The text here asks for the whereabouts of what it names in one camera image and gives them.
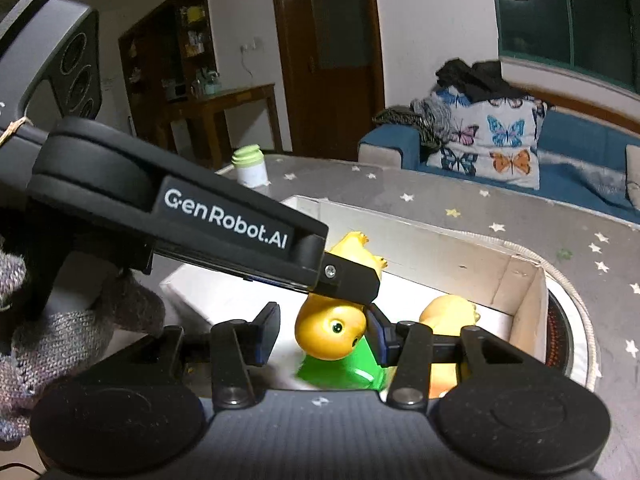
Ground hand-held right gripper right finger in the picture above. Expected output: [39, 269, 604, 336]
[364, 305, 543, 409]

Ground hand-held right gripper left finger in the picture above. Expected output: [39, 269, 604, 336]
[117, 301, 280, 409]

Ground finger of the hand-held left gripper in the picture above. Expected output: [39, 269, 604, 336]
[311, 252, 382, 307]

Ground green plastic packet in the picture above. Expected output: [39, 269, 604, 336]
[295, 335, 391, 393]

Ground yellow rubber duck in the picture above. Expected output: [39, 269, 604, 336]
[295, 231, 388, 361]

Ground orange rubber duck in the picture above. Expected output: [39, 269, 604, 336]
[417, 294, 482, 398]

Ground white cardboard box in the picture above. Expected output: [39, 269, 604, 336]
[160, 195, 551, 401]

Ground person's left hand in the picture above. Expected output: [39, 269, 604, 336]
[0, 247, 167, 443]

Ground white jar with green lid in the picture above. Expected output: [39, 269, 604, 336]
[231, 144, 269, 188]

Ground wooden side table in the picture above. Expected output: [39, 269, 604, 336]
[165, 83, 283, 168]

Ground pale green kettle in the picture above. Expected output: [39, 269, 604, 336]
[197, 71, 222, 97]

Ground dark wooden shelf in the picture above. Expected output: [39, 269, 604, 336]
[118, 0, 221, 151]

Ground grey striped knit cloth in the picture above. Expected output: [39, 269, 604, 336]
[372, 95, 456, 151]

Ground butterfly print pillow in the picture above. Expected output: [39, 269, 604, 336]
[427, 85, 548, 191]

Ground brown wooden door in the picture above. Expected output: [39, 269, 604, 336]
[268, 0, 388, 153]

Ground black clothes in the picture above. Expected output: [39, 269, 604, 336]
[436, 59, 523, 103]

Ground blue sofa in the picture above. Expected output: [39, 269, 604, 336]
[357, 105, 640, 221]

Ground grey cushion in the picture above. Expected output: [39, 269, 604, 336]
[625, 144, 640, 211]

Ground green-framed window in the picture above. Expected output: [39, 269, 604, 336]
[489, 0, 640, 91]

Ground thin black cable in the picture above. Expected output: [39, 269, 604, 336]
[0, 461, 47, 477]

